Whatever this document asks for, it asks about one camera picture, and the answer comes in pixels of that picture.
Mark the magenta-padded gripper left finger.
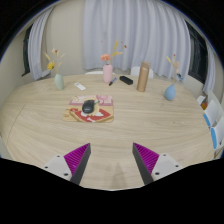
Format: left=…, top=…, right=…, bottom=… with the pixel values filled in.
left=42, top=142, right=92, bottom=186

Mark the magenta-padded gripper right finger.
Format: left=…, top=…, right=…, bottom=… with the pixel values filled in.
left=131, top=142, right=184, bottom=186

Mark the black computer mouse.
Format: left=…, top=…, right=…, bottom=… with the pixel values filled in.
left=81, top=99, right=97, bottom=114

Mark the pink red printed mouse pad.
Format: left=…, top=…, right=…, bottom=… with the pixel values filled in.
left=62, top=94, right=115, bottom=124

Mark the blue vase with dried flowers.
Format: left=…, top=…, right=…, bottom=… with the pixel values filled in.
left=163, top=53, right=184, bottom=102

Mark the white remote control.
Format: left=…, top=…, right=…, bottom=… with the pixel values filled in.
left=73, top=82, right=87, bottom=92

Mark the white chair with blue edge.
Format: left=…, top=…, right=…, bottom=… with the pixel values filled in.
left=210, top=116, right=224, bottom=150
left=203, top=99, right=222, bottom=129

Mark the green vase with yellow flowers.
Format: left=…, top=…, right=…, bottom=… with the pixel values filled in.
left=44, top=47, right=66, bottom=91

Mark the black rectangular case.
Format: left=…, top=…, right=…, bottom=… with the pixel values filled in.
left=119, top=75, right=134, bottom=86

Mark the bronze drink bottle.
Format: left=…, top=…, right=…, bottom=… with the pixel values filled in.
left=136, top=61, right=152, bottom=93

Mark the pink vase with orange flowers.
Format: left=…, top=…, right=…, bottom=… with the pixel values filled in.
left=99, top=39, right=128, bottom=84

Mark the narrow white curtain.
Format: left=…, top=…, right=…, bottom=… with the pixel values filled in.
left=27, top=7, right=56, bottom=82
left=203, top=41, right=217, bottom=96

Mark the dark window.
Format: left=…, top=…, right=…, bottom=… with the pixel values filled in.
left=21, top=25, right=34, bottom=78
left=185, top=20, right=209, bottom=84

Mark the wide white curtain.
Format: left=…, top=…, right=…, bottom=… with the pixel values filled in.
left=81, top=0, right=192, bottom=81

